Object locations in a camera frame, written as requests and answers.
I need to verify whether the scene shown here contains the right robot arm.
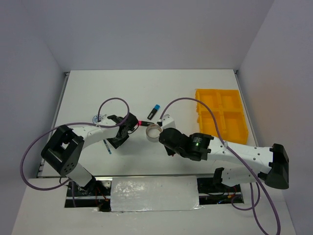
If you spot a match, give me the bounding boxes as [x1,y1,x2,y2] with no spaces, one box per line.
[158,128,289,191]

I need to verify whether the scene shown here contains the blue pen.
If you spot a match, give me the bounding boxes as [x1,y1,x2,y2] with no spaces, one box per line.
[103,140,112,154]

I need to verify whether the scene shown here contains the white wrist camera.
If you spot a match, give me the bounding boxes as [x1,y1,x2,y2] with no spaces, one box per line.
[96,115,122,128]
[157,114,176,130]

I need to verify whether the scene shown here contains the blue highlighter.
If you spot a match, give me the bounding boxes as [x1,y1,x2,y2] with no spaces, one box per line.
[147,104,160,120]

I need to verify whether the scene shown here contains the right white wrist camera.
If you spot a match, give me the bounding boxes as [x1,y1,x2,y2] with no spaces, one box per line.
[157,114,176,130]

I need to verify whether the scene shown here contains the yellow compartment bin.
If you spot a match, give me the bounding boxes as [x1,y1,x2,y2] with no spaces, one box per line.
[195,89,248,144]

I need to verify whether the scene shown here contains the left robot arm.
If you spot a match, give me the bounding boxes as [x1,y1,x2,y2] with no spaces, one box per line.
[41,113,138,195]

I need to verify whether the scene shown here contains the pink highlighter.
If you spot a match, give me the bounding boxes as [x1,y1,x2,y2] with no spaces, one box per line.
[138,120,154,127]

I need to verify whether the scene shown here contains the blue paint jar left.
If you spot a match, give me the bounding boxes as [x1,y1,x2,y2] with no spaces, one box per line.
[92,115,103,124]

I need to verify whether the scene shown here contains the clear tape roll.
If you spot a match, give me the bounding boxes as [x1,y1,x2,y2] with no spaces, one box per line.
[145,124,162,142]

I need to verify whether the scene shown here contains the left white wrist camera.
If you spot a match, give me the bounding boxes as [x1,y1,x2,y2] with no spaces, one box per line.
[96,115,122,128]

